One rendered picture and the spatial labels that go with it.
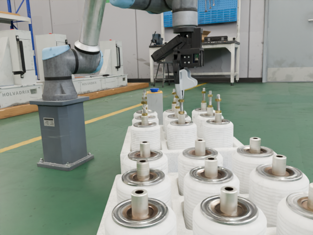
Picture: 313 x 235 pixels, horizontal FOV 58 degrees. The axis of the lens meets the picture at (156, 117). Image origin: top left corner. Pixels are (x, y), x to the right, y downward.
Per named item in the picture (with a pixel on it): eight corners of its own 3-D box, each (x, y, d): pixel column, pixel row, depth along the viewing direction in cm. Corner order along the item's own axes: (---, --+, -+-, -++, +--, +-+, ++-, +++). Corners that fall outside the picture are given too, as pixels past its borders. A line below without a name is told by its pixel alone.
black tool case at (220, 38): (205, 44, 545) (205, 38, 543) (228, 42, 534) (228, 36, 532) (203, 43, 513) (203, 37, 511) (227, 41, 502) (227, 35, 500)
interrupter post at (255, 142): (251, 155, 60) (251, 140, 59) (247, 151, 62) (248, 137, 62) (262, 154, 60) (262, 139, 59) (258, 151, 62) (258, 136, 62)
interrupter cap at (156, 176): (119, 189, 46) (119, 185, 46) (124, 171, 53) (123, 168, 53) (166, 187, 46) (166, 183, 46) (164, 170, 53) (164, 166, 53)
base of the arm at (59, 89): (34, 100, 124) (31, 77, 122) (58, 96, 137) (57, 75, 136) (61, 101, 118) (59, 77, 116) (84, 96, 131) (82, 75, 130)
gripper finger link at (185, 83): (193, 100, 85) (193, 68, 83) (174, 100, 87) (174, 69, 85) (195, 99, 88) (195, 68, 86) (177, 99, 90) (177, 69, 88)
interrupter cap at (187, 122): (175, 121, 96) (175, 119, 96) (196, 122, 93) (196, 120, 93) (166, 125, 90) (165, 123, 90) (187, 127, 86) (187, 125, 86)
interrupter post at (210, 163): (205, 179, 48) (205, 161, 48) (202, 174, 51) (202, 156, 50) (219, 179, 48) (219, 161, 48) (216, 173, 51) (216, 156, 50)
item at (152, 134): (164, 173, 98) (162, 121, 94) (158, 184, 89) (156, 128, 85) (137, 171, 100) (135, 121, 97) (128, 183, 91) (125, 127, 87)
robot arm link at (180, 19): (168, 12, 82) (176, 16, 90) (169, 29, 83) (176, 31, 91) (194, 10, 80) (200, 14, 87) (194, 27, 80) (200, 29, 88)
